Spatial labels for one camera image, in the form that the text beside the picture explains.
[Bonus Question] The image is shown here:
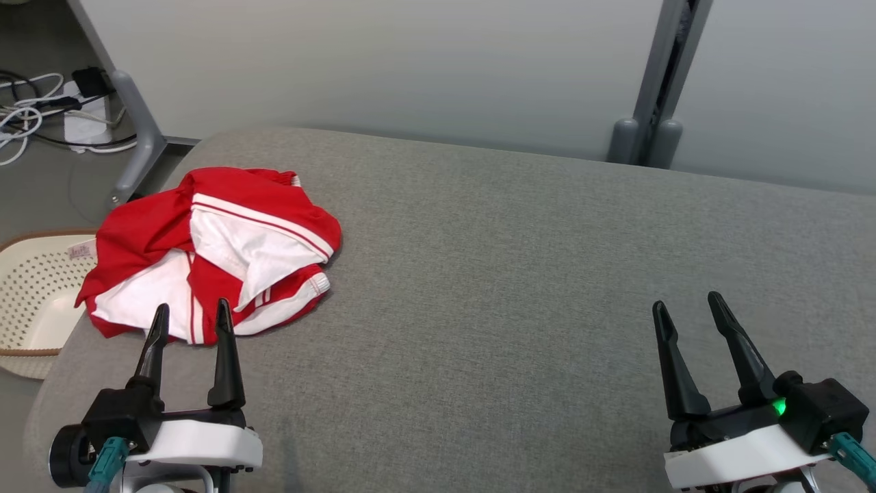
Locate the grey metal partition leg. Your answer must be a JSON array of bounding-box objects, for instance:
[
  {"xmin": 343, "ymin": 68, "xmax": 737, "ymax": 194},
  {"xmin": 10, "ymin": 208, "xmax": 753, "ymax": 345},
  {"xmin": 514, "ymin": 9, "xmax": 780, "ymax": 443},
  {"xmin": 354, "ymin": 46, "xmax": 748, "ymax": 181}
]
[{"xmin": 67, "ymin": 0, "xmax": 201, "ymax": 207}]

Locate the teal right cable connector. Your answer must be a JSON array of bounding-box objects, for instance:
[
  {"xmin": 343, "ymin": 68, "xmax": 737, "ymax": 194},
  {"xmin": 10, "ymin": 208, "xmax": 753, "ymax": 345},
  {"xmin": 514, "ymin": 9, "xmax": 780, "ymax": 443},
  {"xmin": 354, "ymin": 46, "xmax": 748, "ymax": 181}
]
[{"xmin": 828, "ymin": 431, "xmax": 876, "ymax": 488}]

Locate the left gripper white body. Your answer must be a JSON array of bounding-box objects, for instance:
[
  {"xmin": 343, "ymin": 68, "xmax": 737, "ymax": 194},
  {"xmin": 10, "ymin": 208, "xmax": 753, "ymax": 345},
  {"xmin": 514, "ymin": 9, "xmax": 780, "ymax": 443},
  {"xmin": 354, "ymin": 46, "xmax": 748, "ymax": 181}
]
[{"xmin": 130, "ymin": 409, "xmax": 264, "ymax": 473}]

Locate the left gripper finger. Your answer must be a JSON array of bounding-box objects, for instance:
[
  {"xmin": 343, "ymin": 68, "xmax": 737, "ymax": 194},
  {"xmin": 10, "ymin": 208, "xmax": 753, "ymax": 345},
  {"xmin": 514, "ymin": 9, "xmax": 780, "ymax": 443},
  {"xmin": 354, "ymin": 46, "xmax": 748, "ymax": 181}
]
[
  {"xmin": 207, "ymin": 298, "xmax": 246, "ymax": 410},
  {"xmin": 130, "ymin": 303, "xmax": 170, "ymax": 399}
]

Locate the teal cable connector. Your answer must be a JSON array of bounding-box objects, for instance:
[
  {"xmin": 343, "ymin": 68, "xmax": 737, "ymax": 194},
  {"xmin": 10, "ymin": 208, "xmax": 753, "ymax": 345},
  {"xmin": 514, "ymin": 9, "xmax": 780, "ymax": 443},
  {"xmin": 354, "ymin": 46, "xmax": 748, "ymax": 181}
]
[
  {"xmin": 84, "ymin": 437, "xmax": 131, "ymax": 493},
  {"xmin": 828, "ymin": 431, "xmax": 876, "ymax": 488}
]

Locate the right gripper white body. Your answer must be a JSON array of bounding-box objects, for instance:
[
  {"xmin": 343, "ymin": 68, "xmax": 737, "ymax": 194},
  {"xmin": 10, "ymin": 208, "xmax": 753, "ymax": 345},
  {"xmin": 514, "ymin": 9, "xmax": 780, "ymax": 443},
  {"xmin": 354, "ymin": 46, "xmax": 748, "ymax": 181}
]
[{"xmin": 662, "ymin": 403, "xmax": 833, "ymax": 490}]

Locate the grey partition post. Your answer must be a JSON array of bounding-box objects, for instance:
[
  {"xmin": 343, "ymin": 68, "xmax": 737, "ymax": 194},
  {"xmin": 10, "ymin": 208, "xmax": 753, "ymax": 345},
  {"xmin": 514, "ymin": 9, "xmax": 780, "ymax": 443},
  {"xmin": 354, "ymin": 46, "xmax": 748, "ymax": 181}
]
[{"xmin": 608, "ymin": 0, "xmax": 714, "ymax": 169}]

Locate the cream perforated laundry basket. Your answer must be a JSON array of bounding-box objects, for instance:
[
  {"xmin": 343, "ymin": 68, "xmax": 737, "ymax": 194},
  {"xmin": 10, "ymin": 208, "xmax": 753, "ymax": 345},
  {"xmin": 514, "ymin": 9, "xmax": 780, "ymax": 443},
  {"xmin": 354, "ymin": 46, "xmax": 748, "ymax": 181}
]
[{"xmin": 0, "ymin": 229, "xmax": 101, "ymax": 381}]

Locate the teal left cable connector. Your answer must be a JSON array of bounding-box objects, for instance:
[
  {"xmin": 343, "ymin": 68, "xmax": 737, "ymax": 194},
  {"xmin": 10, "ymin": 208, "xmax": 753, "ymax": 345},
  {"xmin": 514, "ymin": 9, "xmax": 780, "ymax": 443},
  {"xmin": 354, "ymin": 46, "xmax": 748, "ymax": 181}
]
[{"xmin": 84, "ymin": 437, "xmax": 131, "ymax": 493}]

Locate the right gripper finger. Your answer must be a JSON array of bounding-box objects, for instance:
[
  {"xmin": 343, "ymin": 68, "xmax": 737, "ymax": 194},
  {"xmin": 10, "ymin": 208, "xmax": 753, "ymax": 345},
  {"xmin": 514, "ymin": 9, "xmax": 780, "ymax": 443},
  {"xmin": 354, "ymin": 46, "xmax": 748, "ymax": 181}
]
[
  {"xmin": 652, "ymin": 300, "xmax": 712, "ymax": 421},
  {"xmin": 707, "ymin": 291, "xmax": 778, "ymax": 405}
]

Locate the red white sports shirt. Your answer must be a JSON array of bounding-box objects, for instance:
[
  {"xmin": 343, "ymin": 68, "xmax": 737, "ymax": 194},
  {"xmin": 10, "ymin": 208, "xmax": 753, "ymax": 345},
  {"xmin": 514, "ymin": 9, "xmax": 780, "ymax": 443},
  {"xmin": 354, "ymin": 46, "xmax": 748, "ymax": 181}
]
[{"xmin": 75, "ymin": 179, "xmax": 343, "ymax": 345}]

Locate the black power adapter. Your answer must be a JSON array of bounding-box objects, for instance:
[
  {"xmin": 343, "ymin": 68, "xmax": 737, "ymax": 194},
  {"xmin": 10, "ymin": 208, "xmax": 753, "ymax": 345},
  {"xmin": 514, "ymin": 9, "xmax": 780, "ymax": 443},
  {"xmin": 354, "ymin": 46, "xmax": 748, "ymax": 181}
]
[{"xmin": 71, "ymin": 66, "xmax": 116, "ymax": 97}]

